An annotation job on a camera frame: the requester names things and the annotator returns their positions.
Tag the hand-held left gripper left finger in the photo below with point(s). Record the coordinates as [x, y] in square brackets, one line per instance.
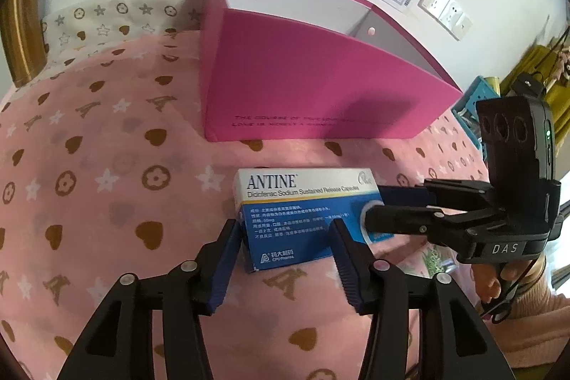
[225, 260]

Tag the person's right hand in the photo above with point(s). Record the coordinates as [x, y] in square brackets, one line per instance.
[487, 280]

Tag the pink printed blanket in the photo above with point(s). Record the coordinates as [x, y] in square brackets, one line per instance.
[111, 184]

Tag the white wall socket plate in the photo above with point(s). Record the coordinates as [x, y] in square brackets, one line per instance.
[445, 8]

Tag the wooden headboard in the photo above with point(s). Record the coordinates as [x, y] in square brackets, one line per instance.
[22, 28]

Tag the blue white medicine box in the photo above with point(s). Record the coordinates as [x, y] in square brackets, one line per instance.
[289, 224]

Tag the gold shiny object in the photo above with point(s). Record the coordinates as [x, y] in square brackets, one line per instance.
[493, 84]

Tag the blue perforated basket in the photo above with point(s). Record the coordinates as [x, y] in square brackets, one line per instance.
[472, 104]

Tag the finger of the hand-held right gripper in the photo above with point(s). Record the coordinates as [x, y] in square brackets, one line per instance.
[405, 196]
[400, 222]

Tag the person's right forearm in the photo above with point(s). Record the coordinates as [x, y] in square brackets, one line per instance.
[534, 331]

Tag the white printed cloth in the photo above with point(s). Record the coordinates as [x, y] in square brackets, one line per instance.
[111, 15]

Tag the yellow garment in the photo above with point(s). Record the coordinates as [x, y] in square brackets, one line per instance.
[534, 64]

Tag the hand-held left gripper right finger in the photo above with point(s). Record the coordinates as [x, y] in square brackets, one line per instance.
[345, 264]

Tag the pink cardboard box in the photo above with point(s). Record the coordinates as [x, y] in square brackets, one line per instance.
[289, 86]

